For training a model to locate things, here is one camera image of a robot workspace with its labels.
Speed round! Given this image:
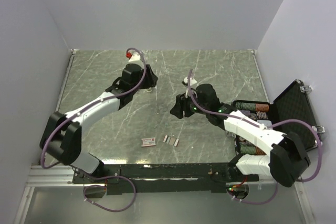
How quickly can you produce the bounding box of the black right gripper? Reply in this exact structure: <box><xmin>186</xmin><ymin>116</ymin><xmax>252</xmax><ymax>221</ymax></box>
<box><xmin>169</xmin><ymin>89</ymin><xmax>209</xmax><ymax>120</ymax></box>

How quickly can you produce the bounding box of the staple strip pack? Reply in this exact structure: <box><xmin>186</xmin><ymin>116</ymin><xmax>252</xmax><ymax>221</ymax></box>
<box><xmin>163</xmin><ymin>135</ymin><xmax>180</xmax><ymax>147</ymax></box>

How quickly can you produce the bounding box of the red white staple box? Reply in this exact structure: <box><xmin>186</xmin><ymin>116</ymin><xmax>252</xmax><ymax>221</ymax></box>
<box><xmin>141</xmin><ymin>137</ymin><xmax>156</xmax><ymax>147</ymax></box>

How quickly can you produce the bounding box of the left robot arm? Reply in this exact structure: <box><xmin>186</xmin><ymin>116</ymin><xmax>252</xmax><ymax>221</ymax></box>
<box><xmin>39</xmin><ymin>63</ymin><xmax>158</xmax><ymax>183</ymax></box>

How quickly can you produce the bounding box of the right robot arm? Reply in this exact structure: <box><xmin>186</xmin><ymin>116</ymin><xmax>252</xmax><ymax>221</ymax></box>
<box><xmin>170</xmin><ymin>79</ymin><xmax>310</xmax><ymax>187</ymax></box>

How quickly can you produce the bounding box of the black poker chip case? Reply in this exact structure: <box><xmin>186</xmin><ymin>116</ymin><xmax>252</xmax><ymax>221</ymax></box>
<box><xmin>232</xmin><ymin>79</ymin><xmax>321</xmax><ymax>155</ymax></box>

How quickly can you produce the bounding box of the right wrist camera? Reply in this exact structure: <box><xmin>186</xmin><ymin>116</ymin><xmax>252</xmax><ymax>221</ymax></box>
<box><xmin>182</xmin><ymin>77</ymin><xmax>198</xmax><ymax>87</ymax></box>

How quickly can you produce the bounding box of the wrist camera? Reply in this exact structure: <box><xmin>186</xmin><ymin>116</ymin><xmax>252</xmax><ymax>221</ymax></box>
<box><xmin>126</xmin><ymin>52</ymin><xmax>142</xmax><ymax>65</ymax></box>
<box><xmin>182</xmin><ymin>77</ymin><xmax>198</xmax><ymax>87</ymax></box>

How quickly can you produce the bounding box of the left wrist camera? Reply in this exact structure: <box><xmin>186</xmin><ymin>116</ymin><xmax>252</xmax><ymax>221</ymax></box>
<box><xmin>126</xmin><ymin>52</ymin><xmax>142</xmax><ymax>65</ymax></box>

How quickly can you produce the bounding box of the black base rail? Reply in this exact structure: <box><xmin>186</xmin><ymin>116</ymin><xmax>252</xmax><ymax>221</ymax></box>
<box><xmin>72</xmin><ymin>163</ymin><xmax>259</xmax><ymax>195</ymax></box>

